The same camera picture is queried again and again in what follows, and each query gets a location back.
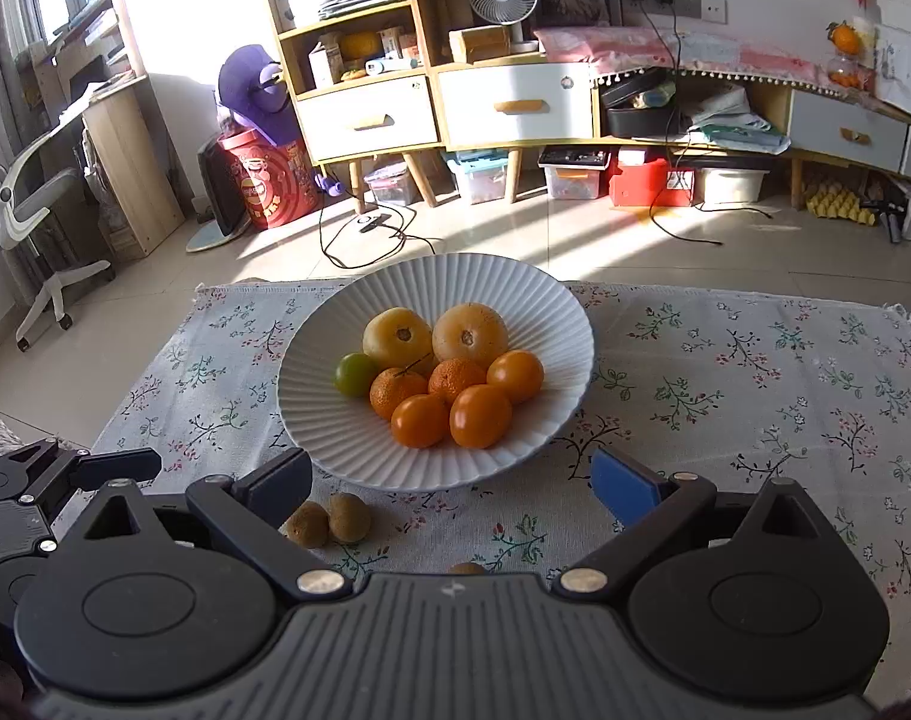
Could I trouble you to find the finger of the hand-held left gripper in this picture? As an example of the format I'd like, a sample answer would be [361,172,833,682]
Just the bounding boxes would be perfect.
[0,441,163,520]

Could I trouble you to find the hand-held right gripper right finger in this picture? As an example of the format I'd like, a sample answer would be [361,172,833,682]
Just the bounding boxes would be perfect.
[551,446,831,601]

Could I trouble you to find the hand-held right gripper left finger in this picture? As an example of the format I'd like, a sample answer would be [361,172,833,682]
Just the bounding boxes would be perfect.
[84,448,351,601]

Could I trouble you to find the white ribbed plate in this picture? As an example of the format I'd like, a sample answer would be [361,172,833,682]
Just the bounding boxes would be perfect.
[276,253,596,492]

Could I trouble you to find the green lime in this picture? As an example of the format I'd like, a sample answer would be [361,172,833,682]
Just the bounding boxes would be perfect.
[335,352,381,398]

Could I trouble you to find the mandarin with stem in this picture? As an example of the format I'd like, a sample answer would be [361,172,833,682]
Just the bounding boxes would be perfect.
[369,366,430,421]

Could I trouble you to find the bumpy mandarin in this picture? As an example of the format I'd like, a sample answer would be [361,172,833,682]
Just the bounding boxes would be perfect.
[427,358,488,406]

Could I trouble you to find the floral tablecloth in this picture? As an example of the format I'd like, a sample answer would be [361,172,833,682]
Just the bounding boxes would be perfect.
[88,277,911,706]

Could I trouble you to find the yellow pear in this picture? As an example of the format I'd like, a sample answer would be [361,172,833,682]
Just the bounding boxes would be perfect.
[363,307,434,372]

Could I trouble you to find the tan pear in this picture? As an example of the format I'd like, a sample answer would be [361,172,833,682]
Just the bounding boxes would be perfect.
[431,302,510,370]

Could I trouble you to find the white office chair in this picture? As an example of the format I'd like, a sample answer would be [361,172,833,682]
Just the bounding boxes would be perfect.
[0,120,116,352]

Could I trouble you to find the black standing panel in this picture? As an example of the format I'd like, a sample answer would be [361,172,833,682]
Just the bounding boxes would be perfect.
[185,139,252,254]

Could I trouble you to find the wooden desk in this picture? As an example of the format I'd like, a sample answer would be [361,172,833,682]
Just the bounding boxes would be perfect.
[20,0,188,257]

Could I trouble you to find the red printed round box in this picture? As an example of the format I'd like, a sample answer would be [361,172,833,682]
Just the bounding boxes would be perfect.
[219,131,323,231]

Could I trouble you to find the red storage box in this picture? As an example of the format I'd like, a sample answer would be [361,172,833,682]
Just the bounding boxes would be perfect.
[609,154,698,209]

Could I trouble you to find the clear box dark lid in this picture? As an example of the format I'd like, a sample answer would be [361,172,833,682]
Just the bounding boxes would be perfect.
[537,146,613,201]

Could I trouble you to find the white plastic tub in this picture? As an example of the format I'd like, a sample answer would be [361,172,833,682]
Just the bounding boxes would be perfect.
[696,165,772,206]

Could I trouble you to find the small clear storage box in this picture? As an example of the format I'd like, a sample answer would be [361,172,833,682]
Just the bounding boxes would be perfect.
[363,160,421,206]

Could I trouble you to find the clear box blue lid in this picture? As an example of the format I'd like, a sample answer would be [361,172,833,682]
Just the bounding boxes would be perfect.
[446,151,514,206]

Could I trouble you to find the yellow egg tray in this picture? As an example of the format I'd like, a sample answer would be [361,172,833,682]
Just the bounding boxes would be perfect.
[804,184,880,227]

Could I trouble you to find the black case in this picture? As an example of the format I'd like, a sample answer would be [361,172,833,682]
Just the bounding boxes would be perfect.
[600,67,686,140]

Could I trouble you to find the wooden shelf cabinet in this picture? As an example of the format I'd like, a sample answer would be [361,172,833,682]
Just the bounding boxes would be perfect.
[262,0,443,215]

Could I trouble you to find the black handheld tool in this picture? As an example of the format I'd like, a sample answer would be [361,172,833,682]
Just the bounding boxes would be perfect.
[860,191,907,245]

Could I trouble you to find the pile of papers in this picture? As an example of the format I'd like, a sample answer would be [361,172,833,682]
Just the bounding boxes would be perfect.
[684,86,791,156]

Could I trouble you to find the purple plush toy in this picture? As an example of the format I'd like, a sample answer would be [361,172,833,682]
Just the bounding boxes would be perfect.
[217,45,300,149]

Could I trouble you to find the curved wooden TV cabinet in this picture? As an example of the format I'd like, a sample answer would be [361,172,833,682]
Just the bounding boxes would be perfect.
[431,52,911,212]

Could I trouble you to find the pink fringed cloth runner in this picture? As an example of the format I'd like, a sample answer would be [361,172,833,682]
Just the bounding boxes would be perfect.
[534,25,876,95]

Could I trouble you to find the grey curtain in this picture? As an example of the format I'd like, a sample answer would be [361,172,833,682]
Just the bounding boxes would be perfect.
[0,0,61,170]

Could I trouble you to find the small wooden box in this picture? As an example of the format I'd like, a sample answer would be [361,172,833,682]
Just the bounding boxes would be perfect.
[449,26,513,65]

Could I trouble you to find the glass jar of oranges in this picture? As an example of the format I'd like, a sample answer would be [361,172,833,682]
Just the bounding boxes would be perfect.
[830,52,874,92]

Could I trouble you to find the white paper drawing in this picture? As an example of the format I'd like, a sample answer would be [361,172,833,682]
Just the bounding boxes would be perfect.
[873,22,911,118]

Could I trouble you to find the black floor cable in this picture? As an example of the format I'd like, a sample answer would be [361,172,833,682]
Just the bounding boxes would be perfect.
[318,187,439,272]

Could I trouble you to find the wall socket strip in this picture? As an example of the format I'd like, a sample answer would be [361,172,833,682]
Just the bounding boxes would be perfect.
[626,0,727,21]

